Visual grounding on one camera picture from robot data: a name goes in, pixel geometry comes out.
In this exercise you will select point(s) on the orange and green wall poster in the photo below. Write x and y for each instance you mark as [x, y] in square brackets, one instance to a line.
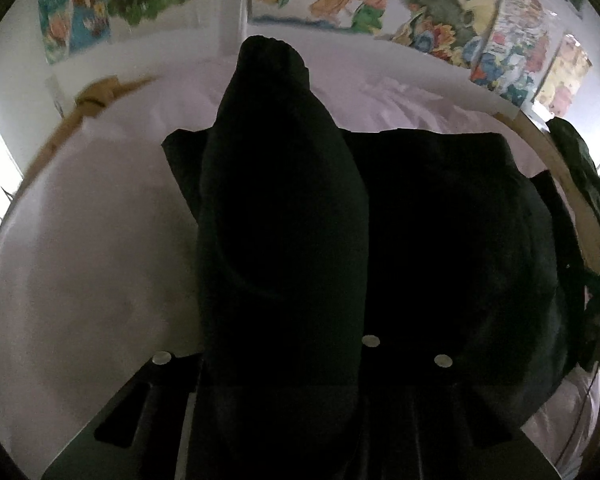
[440, 10]

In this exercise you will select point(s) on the dark green cloth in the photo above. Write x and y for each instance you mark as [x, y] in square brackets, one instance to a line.
[582, 175]

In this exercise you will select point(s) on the black garment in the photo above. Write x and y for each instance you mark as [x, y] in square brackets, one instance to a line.
[280, 210]

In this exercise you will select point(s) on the wooden bed frame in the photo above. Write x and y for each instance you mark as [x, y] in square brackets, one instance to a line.
[555, 160]

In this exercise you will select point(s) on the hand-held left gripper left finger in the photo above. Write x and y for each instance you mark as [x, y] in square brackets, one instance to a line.
[165, 410]

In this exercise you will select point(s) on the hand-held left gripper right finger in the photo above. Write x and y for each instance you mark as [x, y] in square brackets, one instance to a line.
[430, 410]

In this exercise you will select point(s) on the busy comic wall poster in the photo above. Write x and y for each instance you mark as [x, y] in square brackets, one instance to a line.
[515, 40]

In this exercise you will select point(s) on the teal and orange wall poster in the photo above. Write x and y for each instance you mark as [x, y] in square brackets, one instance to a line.
[75, 10]

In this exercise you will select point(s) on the yellow and pink wall poster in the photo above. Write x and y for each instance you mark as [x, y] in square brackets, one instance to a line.
[565, 80]

